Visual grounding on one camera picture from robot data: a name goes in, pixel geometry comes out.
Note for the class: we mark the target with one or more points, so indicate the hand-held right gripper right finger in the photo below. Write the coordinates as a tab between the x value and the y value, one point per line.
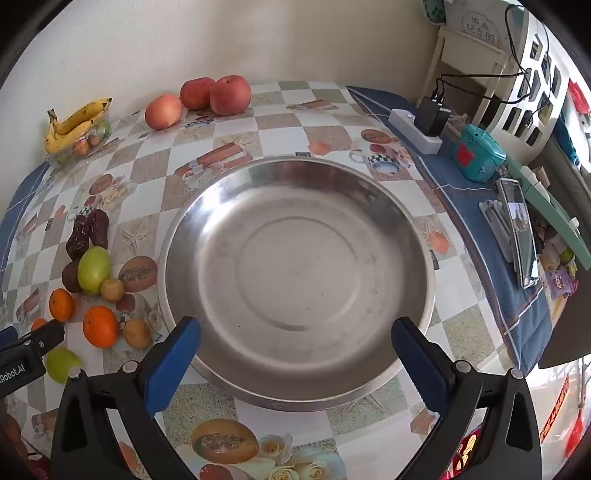
420	369

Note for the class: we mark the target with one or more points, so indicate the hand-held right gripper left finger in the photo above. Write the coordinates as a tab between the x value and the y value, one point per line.
173	364

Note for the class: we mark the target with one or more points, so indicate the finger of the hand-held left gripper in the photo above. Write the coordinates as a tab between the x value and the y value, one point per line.
46	336
8	337

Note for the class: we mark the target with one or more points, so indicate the small orange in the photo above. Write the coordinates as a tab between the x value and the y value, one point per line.
81	147
61	304
38	323
100	326

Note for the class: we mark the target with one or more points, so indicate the green jujube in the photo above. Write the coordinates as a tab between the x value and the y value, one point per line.
93	270
102	128
62	364

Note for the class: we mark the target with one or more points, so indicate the small brown round fruit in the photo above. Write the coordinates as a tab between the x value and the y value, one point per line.
137	333
112	290

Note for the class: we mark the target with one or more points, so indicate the dark red dried date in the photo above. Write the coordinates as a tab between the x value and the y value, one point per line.
98	228
70	277
77	240

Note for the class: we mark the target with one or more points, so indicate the stainless steel basin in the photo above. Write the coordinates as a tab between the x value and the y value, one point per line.
295	277

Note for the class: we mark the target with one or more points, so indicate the red paper banner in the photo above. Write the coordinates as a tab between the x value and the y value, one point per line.
556	406

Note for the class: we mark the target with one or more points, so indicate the grey phone stand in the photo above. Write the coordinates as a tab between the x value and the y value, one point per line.
494	221

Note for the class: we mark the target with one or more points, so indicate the smartphone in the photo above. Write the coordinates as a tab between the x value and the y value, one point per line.
519	230

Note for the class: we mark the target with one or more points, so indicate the clear plastic fruit tray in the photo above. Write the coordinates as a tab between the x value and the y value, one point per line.
62	159

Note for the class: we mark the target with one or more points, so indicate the green board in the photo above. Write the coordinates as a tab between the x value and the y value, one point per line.
554	212

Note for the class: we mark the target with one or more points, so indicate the yellow banana bunch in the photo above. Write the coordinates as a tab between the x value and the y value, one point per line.
74	122

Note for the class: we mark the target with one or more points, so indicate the teal box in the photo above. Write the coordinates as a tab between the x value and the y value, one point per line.
480	154

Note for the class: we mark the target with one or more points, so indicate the white power strip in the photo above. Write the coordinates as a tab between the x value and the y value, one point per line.
404	122

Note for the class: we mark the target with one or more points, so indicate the black power adapter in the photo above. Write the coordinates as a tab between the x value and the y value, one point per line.
431	117

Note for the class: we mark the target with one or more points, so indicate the pale pink apple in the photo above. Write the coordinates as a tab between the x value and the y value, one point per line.
162	112

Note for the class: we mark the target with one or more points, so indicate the printed checkered tablecloth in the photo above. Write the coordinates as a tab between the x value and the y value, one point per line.
295	124

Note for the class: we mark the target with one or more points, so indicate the red apple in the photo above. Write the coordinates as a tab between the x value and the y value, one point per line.
196	93
231	94

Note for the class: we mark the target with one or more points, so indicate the white wooden chair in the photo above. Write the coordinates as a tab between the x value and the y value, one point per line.
466	46

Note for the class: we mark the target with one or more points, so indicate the white photo collage frame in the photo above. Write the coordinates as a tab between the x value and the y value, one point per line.
526	69

